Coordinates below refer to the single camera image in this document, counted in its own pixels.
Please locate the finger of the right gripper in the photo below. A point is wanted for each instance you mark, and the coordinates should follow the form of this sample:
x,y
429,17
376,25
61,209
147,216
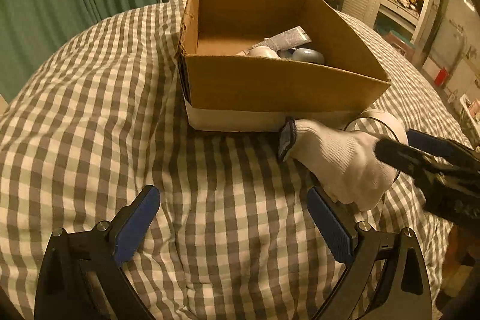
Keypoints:
x,y
405,158
451,150

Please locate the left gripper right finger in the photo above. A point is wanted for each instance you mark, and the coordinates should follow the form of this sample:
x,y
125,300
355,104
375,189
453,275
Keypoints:
x,y
335,224

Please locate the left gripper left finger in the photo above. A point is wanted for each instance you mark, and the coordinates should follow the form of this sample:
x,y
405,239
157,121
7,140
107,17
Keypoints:
x,y
129,226

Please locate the beige tape roll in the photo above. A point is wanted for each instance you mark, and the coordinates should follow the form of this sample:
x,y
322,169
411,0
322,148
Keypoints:
x,y
383,119

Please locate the white knit glove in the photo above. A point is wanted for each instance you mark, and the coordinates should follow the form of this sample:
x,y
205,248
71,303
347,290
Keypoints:
x,y
344,163

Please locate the light blue round case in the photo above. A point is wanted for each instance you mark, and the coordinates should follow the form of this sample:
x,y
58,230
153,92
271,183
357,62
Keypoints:
x,y
308,55

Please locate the blue white packet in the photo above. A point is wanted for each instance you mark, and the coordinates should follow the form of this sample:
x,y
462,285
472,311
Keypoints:
x,y
288,39

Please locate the red bottle on floor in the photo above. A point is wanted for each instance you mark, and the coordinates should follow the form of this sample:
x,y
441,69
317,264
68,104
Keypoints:
x,y
441,77

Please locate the brown cardboard box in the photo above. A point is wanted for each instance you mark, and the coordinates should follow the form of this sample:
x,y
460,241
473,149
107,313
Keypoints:
x,y
226,88

